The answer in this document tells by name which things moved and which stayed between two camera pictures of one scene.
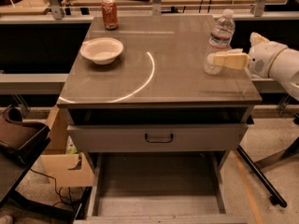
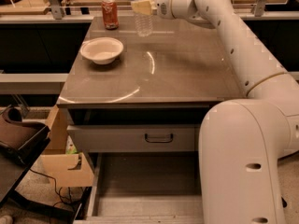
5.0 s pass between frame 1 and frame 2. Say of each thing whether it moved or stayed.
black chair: stayed
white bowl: stayed
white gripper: moved
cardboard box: stayed
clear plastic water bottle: moved
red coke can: stayed
